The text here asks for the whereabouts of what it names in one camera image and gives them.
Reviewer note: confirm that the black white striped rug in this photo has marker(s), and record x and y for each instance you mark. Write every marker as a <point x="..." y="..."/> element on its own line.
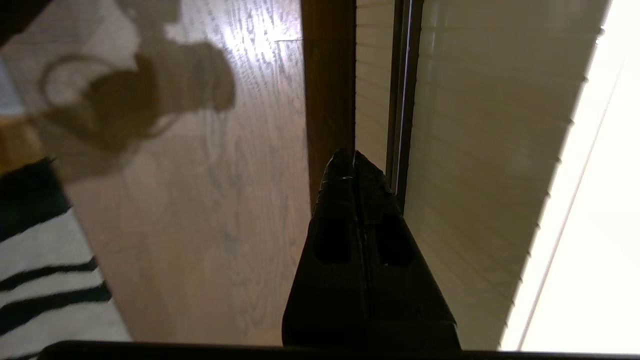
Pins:
<point x="45" y="245"/>

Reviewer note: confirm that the white ribbed cabinet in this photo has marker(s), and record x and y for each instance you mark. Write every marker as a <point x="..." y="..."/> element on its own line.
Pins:
<point x="620" y="225"/>

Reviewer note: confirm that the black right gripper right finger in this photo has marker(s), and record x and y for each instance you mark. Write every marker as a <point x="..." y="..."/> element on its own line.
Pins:
<point x="395" y="280"/>

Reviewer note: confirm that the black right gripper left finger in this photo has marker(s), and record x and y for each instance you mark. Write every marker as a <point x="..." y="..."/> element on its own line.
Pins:
<point x="330" y="260"/>

